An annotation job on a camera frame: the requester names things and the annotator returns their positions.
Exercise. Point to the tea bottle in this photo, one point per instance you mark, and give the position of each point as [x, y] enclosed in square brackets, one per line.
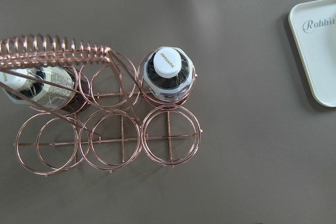
[63, 94]
[169, 73]

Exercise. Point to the cream serving tray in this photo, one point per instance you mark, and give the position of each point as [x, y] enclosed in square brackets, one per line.
[313, 28]

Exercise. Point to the copper wire bottle rack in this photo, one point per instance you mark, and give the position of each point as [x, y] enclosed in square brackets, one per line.
[123, 118]

